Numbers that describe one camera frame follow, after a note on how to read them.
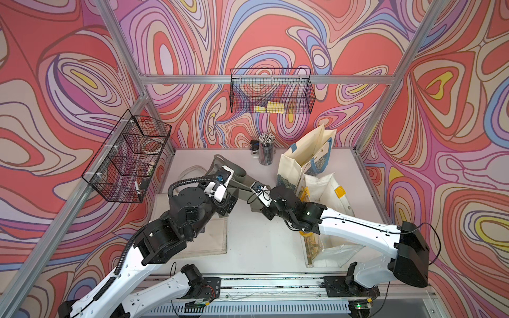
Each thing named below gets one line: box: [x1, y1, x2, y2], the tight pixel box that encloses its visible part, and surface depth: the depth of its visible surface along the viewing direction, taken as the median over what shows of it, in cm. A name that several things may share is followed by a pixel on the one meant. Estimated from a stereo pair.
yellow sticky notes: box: [253, 100, 285, 114], surface depth 86 cm
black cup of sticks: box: [258, 132, 276, 166], surface depth 107 cm
